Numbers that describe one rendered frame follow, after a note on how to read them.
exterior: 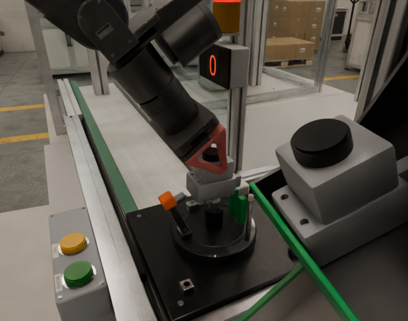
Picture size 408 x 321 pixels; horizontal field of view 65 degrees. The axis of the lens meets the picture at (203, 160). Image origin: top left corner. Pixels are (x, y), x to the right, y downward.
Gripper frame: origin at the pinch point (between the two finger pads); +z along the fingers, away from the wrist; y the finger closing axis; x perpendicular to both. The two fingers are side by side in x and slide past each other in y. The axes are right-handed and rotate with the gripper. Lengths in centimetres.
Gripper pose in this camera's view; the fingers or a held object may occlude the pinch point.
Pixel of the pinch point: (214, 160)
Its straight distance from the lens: 47.3
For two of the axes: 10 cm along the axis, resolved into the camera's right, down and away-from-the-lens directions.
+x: -7.5, 6.6, -0.3
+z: 5.1, 6.1, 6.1
